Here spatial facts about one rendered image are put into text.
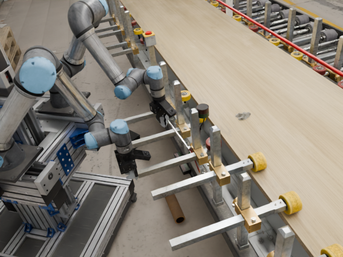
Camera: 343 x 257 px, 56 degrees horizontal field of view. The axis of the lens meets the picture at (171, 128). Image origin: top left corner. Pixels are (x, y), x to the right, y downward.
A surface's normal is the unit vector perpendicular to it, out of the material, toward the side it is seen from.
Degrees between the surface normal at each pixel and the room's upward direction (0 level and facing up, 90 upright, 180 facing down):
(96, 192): 0
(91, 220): 0
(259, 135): 0
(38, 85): 85
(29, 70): 85
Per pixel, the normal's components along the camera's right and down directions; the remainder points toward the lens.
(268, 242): -0.11, -0.78
